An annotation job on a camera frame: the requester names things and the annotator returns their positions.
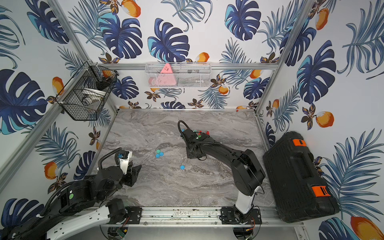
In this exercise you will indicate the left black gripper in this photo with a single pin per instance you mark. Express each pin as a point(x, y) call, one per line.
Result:
point(130, 175)

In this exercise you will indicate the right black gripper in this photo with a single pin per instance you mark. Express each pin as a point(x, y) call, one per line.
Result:
point(188, 154)

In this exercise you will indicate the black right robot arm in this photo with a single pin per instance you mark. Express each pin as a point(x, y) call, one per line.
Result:
point(248, 174)

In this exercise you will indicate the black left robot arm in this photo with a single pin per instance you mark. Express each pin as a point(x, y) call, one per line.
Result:
point(30, 220)

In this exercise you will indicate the pink triangular object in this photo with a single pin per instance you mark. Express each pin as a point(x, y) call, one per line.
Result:
point(166, 77)

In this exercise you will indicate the black plastic tool case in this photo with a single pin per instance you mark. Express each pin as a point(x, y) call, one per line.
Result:
point(300, 193)

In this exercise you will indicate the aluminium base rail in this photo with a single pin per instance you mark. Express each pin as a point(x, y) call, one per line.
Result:
point(176, 217)

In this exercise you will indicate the clear wall shelf basket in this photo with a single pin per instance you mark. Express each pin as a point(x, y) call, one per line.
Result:
point(188, 75)

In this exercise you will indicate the white items in wire basket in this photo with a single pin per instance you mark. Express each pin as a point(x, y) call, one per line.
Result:
point(92, 99)

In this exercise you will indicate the black wire basket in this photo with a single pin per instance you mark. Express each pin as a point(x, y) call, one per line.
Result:
point(89, 76)

